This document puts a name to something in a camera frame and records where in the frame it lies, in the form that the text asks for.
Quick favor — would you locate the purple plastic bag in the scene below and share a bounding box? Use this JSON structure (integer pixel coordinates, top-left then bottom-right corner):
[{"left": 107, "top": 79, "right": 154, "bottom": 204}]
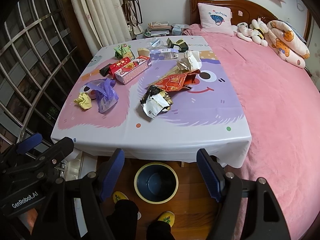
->
[{"left": 86, "top": 78, "right": 119, "bottom": 113}]

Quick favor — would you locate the yellow paper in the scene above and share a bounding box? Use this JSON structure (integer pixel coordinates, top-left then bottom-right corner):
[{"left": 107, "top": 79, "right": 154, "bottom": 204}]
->
[{"left": 73, "top": 92, "right": 92, "bottom": 111}]

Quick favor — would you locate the silver foil bag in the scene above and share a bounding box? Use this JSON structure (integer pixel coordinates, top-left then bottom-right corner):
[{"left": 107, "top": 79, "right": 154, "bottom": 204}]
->
[{"left": 140, "top": 87, "right": 173, "bottom": 119}]

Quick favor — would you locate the black packet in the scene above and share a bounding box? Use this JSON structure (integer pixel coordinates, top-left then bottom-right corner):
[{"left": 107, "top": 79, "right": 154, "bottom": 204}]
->
[{"left": 99, "top": 63, "right": 111, "bottom": 77}]

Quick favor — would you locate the red snack box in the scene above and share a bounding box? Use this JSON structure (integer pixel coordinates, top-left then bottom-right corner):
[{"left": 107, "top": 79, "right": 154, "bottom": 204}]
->
[{"left": 107, "top": 56, "right": 131, "bottom": 76}]

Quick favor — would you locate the red foil wrapper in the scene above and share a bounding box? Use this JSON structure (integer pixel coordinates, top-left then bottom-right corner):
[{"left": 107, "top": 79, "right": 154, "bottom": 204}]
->
[{"left": 149, "top": 69, "right": 201, "bottom": 92}]

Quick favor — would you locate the pink snack box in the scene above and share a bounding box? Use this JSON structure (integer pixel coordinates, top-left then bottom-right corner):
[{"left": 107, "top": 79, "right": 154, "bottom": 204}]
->
[{"left": 114, "top": 56, "right": 151, "bottom": 85}]

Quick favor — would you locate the green paper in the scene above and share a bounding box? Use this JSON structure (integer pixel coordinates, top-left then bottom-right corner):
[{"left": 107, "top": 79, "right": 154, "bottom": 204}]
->
[{"left": 114, "top": 43, "right": 128, "bottom": 59}]

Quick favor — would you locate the green snack bag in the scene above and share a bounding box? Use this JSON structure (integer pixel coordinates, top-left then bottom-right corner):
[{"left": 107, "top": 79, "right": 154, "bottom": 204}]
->
[{"left": 121, "top": 43, "right": 135, "bottom": 60}]

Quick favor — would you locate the white paper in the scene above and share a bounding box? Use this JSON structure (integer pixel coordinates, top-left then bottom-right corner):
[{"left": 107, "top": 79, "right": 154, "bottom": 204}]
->
[{"left": 177, "top": 51, "right": 202, "bottom": 72}]

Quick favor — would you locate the blue trash bin yellow rim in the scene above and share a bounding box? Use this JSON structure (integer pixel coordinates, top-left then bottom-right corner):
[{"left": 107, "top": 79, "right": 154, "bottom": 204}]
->
[{"left": 134, "top": 163, "right": 179, "bottom": 204}]

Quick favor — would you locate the right yellow slipper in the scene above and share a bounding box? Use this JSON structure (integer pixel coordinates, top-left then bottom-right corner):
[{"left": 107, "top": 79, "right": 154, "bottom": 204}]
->
[{"left": 157, "top": 211, "right": 175, "bottom": 227}]

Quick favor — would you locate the metal window grille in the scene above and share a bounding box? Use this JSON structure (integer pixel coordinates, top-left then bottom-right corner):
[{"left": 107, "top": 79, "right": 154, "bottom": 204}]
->
[{"left": 1, "top": 0, "right": 84, "bottom": 153}]

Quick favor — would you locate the pink bed blanket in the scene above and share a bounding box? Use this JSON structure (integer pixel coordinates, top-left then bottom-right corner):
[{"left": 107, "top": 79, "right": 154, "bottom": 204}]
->
[{"left": 187, "top": 24, "right": 319, "bottom": 239}]

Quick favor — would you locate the small brown box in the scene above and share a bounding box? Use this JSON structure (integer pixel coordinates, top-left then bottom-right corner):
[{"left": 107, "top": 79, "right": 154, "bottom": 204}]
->
[{"left": 137, "top": 48, "right": 150, "bottom": 57}]

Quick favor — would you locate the clear plastic wrapper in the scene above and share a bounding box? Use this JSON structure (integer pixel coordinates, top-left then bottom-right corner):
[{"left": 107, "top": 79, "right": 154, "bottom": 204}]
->
[{"left": 146, "top": 37, "right": 163, "bottom": 50}]

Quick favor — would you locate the dark green tea box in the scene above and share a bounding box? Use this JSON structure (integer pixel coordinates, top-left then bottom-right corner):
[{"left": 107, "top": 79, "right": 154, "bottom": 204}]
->
[{"left": 167, "top": 38, "right": 189, "bottom": 53}]

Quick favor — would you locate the stack of books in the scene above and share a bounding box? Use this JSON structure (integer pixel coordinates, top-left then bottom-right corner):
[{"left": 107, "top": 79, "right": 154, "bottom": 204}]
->
[{"left": 144, "top": 22, "right": 172, "bottom": 37}]

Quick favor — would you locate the white plush rabbit toy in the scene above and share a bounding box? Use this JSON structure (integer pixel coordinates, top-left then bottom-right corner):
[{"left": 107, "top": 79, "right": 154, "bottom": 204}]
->
[{"left": 236, "top": 22, "right": 253, "bottom": 42}]

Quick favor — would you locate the light blue tissue box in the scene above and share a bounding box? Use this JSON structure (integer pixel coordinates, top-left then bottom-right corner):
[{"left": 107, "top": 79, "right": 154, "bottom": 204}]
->
[{"left": 171, "top": 23, "right": 189, "bottom": 36}]

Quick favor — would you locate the rolled bear print quilt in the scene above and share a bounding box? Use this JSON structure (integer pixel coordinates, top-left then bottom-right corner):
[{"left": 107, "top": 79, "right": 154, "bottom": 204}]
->
[{"left": 265, "top": 20, "right": 310, "bottom": 69}]

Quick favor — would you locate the bee plush toy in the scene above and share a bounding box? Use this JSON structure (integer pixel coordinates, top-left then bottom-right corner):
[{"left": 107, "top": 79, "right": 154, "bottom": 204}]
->
[{"left": 249, "top": 17, "right": 269, "bottom": 47}]

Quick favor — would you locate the cream curtain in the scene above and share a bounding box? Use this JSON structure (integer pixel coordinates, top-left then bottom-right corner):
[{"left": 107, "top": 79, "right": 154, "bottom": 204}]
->
[{"left": 71, "top": 0, "right": 131, "bottom": 55}]

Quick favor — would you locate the pink cartoon pillow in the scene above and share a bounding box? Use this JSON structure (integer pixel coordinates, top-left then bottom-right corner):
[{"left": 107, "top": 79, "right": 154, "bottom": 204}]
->
[{"left": 197, "top": 3, "right": 234, "bottom": 36}]

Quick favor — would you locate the wooden headboard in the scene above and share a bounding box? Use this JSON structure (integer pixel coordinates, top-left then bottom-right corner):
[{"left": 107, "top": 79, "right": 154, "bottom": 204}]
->
[{"left": 188, "top": 0, "right": 312, "bottom": 42}]

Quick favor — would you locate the hanging grey handbag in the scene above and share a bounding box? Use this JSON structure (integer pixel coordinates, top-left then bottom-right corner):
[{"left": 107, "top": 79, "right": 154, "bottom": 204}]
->
[{"left": 124, "top": 0, "right": 143, "bottom": 27}]

